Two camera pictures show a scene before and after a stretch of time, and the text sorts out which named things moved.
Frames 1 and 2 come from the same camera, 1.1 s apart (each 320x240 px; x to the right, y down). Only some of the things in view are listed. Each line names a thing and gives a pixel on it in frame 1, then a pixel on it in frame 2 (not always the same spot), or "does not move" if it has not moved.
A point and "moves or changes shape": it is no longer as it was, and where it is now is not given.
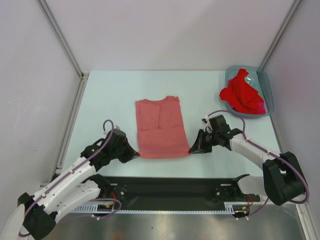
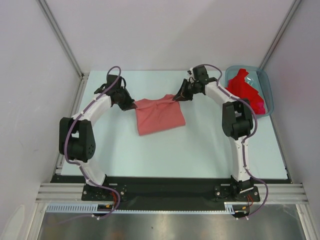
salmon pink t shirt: x=161 y=134 moves or changes shape
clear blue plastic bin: x=260 y=80 does not move
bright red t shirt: x=241 y=96 does not move
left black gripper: x=130 y=154 to x=129 y=101
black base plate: x=130 y=191 does not move
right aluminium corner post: x=281 y=33 does not move
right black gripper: x=199 y=145 to x=183 y=94
